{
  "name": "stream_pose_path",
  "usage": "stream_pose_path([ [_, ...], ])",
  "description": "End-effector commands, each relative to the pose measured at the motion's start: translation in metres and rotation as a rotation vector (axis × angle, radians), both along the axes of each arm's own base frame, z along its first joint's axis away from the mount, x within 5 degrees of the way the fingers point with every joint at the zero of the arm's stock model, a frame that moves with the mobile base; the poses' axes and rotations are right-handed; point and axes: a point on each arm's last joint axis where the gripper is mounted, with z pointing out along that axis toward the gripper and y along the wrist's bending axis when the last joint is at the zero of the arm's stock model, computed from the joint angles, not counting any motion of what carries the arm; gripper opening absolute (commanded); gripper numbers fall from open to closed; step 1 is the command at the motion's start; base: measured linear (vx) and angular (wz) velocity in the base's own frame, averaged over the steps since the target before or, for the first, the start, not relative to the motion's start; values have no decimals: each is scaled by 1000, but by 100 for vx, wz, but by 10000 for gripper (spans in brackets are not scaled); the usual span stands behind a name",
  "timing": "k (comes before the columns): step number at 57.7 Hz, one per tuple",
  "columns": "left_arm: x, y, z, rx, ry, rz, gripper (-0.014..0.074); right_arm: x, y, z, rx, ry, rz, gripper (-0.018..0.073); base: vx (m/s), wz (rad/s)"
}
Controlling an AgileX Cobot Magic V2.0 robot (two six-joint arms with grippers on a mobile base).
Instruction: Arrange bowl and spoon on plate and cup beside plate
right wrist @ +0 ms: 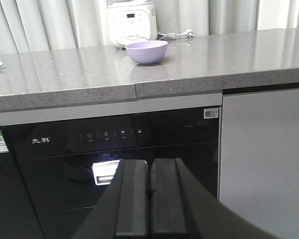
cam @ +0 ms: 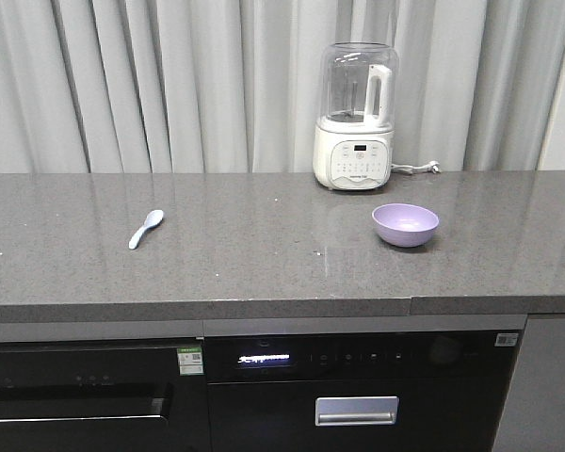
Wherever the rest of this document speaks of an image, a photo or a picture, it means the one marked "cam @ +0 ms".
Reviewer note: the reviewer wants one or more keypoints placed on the black built-in dishwasher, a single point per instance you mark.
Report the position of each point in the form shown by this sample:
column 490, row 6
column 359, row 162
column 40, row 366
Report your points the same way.
column 102, row 395

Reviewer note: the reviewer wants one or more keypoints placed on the white blender with clear jar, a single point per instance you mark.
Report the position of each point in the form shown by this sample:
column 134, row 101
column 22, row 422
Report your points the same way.
column 355, row 124

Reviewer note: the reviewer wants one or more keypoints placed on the light blue plastic spoon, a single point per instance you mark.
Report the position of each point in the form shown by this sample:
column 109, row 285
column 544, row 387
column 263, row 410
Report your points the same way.
column 152, row 220

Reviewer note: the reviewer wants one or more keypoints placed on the purple plastic bowl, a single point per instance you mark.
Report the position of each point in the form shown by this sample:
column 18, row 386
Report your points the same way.
column 405, row 225

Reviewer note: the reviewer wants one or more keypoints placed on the black built-in oven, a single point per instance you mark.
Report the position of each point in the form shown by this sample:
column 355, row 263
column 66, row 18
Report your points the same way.
column 451, row 387

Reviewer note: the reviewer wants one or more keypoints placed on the grey pleated curtain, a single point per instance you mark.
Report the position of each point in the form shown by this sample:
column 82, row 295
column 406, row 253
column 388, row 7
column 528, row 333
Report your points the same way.
column 233, row 86

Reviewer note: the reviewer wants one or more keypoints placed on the silver oven drawer handle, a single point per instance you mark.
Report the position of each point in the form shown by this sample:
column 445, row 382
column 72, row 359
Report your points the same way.
column 352, row 411

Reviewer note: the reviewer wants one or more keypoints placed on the green energy label sticker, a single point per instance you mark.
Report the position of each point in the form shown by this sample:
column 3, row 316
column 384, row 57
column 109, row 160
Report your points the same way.
column 190, row 360

